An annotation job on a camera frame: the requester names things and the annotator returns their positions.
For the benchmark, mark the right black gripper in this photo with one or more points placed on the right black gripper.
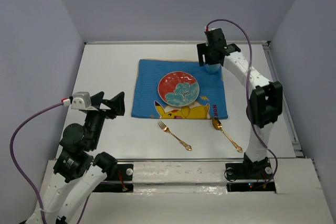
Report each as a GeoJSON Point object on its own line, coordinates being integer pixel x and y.
{"type": "Point", "coordinates": [202, 49]}

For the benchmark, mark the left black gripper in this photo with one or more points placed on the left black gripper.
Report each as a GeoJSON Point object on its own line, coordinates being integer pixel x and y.
{"type": "Point", "coordinates": [117, 103]}

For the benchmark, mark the blue paper cup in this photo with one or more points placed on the blue paper cup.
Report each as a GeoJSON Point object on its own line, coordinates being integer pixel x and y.
{"type": "Point", "coordinates": [212, 69]}

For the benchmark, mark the red and blue ceramic plate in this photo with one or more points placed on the red and blue ceramic plate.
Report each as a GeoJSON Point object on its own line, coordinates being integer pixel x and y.
{"type": "Point", "coordinates": [178, 89]}

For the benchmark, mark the blue cartoon placemat cloth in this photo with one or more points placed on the blue cartoon placemat cloth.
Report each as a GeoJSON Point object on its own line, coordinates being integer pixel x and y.
{"type": "Point", "coordinates": [148, 103]}

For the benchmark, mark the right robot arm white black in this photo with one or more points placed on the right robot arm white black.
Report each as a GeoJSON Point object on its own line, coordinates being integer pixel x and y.
{"type": "Point", "coordinates": [264, 105]}

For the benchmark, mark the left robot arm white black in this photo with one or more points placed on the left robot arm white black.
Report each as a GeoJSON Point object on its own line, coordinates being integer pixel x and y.
{"type": "Point", "coordinates": [76, 173]}

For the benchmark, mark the gold fork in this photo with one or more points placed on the gold fork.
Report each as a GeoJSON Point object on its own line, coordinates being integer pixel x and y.
{"type": "Point", "coordinates": [166, 129]}

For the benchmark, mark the gold spoon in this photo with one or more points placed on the gold spoon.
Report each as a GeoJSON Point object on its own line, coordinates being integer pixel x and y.
{"type": "Point", "coordinates": [218, 126]}

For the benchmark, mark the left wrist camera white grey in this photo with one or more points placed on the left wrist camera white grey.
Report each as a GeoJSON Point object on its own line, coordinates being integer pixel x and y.
{"type": "Point", "coordinates": [81, 101]}

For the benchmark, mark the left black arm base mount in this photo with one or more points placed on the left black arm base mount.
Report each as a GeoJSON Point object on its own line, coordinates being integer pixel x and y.
{"type": "Point", "coordinates": [119, 181]}

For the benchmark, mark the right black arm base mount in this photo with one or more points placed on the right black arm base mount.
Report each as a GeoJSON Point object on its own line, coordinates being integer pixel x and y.
{"type": "Point", "coordinates": [240, 180]}

